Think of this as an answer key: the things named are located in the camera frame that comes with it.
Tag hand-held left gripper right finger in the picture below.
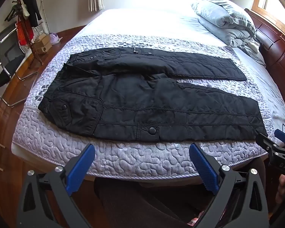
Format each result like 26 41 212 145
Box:
189 143 270 228

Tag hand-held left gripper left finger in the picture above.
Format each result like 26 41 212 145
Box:
17 144 97 228

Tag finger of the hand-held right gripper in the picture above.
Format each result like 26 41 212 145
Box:
275 129 285 148
256 133 279 154

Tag black quilted pants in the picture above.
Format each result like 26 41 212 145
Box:
38 47 268 143

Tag person's right hand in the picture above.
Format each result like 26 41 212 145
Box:
276 174 285 205

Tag grey quilted bed mattress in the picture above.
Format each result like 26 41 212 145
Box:
12 8 285 181

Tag dark wooden headboard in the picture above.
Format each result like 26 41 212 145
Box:
245 8 285 114

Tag folded grey blanket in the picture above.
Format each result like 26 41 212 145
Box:
198 17 266 67

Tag wooden coat rack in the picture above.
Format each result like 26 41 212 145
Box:
5 0 45 66

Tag cardboard boxes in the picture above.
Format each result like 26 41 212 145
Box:
32 33 53 55

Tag narrow wooden framed window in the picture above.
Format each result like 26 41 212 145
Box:
252 0 285 41

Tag black metal folding chair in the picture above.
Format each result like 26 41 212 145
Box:
0 22 39 107

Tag grey pillow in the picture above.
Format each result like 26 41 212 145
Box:
191 0 256 32

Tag hanging red garment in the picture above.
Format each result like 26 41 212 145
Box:
16 17 35 46

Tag hanging black garment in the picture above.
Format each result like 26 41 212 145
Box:
20 0 42 28

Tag white wire rack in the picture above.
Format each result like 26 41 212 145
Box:
32 0 50 37

